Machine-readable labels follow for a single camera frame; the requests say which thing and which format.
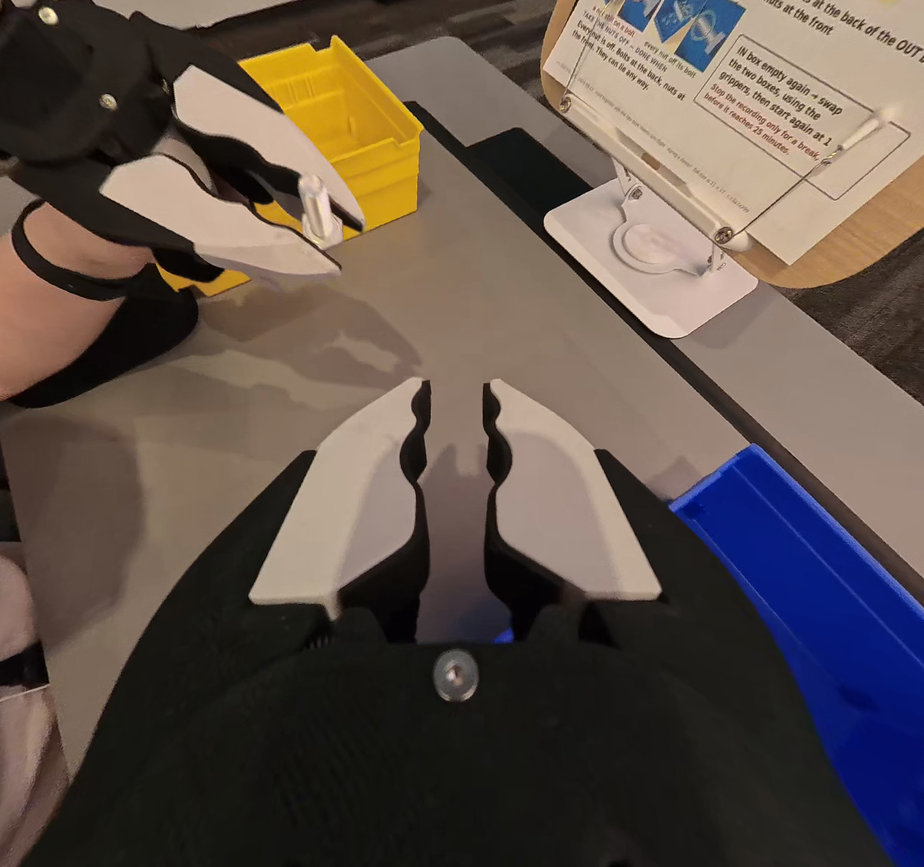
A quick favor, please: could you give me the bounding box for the silver hex bolt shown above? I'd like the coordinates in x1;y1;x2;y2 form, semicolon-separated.
297;174;345;250

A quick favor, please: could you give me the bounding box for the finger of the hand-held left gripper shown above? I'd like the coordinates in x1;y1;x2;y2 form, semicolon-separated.
100;154;342;285
172;64;367;233

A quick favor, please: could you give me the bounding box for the yellow plastic bin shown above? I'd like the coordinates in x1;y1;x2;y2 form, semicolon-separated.
155;35;424;298

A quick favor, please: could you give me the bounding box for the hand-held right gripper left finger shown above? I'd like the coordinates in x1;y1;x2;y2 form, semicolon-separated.
249;376;433;643

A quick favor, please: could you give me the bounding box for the person's left hand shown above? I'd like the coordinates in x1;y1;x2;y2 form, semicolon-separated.
0;204;156;403

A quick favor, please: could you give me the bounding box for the blue plastic bin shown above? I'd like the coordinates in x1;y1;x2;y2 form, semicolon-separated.
494;443;924;867

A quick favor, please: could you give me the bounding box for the printed instruction sheet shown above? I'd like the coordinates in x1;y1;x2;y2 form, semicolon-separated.
543;0;924;266

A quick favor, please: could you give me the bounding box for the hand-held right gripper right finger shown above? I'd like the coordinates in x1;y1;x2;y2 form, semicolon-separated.
481;378;663;643

